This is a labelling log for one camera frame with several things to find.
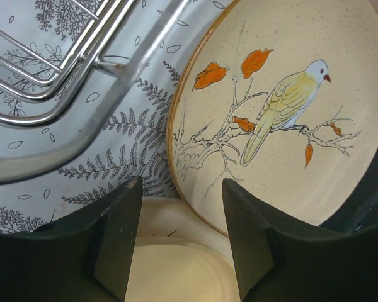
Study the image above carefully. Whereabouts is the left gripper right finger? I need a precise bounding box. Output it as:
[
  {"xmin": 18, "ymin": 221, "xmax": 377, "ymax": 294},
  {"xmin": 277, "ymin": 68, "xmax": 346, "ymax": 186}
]
[{"xmin": 222, "ymin": 179, "xmax": 378, "ymax": 301}]

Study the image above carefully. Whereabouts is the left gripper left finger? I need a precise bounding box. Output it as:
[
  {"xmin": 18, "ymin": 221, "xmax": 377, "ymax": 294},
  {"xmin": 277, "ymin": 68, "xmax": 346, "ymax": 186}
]
[{"xmin": 0, "ymin": 176, "xmax": 143, "ymax": 301}]

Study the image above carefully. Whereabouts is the floral table mat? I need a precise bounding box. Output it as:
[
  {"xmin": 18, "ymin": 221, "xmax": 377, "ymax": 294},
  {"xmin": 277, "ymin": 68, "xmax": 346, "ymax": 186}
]
[{"xmin": 0, "ymin": 1, "xmax": 232, "ymax": 233}]

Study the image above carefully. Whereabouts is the bird pattern plate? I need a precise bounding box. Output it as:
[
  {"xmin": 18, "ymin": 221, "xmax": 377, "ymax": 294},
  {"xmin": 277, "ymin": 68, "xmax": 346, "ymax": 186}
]
[{"xmin": 167, "ymin": 0, "xmax": 378, "ymax": 234}]

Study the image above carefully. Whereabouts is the wire dish rack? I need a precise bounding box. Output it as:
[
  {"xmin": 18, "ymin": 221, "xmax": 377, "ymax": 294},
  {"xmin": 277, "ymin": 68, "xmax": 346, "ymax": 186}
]
[{"xmin": 0, "ymin": 1, "xmax": 189, "ymax": 185}]

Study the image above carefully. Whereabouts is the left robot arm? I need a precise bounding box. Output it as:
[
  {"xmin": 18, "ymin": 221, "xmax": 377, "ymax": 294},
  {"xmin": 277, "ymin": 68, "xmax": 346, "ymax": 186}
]
[{"xmin": 0, "ymin": 151, "xmax": 378, "ymax": 301}]

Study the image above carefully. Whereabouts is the orange plate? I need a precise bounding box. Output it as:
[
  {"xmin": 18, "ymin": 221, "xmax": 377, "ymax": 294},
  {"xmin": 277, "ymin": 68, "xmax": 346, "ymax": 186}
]
[{"xmin": 125, "ymin": 198, "xmax": 240, "ymax": 302}]

